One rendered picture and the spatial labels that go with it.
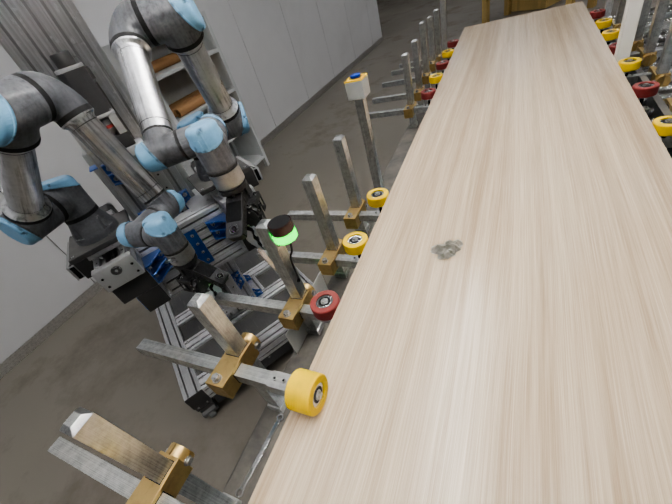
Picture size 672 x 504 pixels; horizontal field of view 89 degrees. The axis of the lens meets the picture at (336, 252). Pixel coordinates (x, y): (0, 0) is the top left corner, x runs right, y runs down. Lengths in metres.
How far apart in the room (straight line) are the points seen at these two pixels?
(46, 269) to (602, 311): 3.34
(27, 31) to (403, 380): 1.49
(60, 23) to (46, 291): 2.28
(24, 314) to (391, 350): 3.00
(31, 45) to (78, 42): 0.13
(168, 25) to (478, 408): 1.16
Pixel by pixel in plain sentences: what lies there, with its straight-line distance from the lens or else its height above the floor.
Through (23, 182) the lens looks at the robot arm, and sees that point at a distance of 1.25.
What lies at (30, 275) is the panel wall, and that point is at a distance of 3.38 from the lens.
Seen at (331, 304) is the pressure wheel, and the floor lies 0.91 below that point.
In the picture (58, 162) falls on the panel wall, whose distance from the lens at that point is 3.42.
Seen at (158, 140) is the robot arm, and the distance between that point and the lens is 0.95.
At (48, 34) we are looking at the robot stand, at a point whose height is 1.62.
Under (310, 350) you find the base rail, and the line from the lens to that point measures 1.08.
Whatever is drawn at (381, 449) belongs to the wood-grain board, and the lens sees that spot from 0.69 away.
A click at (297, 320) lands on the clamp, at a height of 0.85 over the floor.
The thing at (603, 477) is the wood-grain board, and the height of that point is 0.90.
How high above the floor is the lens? 1.55
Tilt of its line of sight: 39 degrees down
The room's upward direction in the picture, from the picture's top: 19 degrees counter-clockwise
